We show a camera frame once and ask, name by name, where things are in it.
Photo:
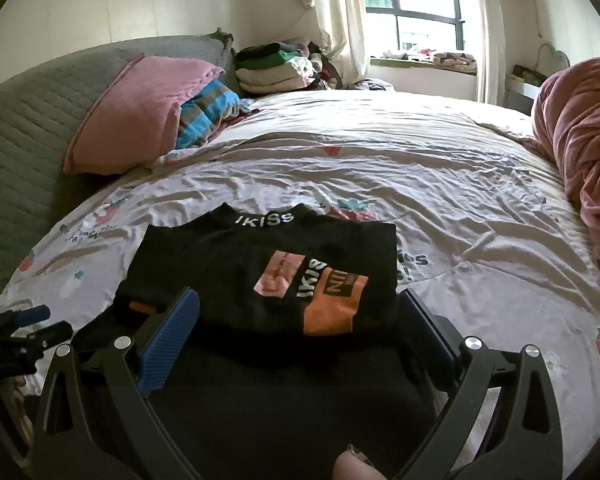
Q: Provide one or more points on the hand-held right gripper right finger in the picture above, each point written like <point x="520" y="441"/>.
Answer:
<point x="430" y="330"/>

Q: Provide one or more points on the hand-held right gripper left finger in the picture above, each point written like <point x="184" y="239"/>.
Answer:
<point x="167" y="335"/>

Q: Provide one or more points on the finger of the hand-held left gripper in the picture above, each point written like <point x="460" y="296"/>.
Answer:
<point x="30" y="315"/>
<point x="55" y="332"/>

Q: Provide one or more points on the black sweater with orange cuffs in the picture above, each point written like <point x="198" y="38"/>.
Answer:
<point x="230" y="270"/>

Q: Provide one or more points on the clothes on windowsill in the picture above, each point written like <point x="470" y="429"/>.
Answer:
<point x="450" y="60"/>

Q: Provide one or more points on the stack of folded clothes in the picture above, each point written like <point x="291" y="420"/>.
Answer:
<point x="270" y="70"/>

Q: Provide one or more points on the person's right hand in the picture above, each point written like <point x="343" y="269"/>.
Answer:
<point x="355" y="467"/>

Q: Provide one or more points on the strawberry print bed sheet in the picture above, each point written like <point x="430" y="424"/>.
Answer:
<point x="430" y="185"/>

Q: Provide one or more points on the grey quilted headboard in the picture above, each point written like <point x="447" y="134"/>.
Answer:
<point x="25" y="125"/>

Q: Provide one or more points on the blue striped cloth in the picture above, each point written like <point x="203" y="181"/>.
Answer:
<point x="205" y="112"/>

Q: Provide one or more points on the pink pillow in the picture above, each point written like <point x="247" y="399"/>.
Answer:
<point x="135" y="105"/>

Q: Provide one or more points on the pink duvet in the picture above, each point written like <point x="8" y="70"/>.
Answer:
<point x="580" y="135"/>

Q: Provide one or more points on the dark cloth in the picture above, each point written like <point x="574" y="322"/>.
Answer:
<point x="370" y="85"/>

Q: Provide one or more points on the white side table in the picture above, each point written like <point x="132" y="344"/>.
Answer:
<point x="522" y="87"/>

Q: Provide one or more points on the white scalloped chair back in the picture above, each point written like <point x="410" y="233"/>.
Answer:
<point x="555" y="57"/>

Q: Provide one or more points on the cream curtain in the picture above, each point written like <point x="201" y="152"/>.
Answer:
<point x="487" y="35"/>
<point x="335" y="10"/>

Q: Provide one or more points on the window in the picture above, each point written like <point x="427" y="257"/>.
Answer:
<point x="420" y="0"/>

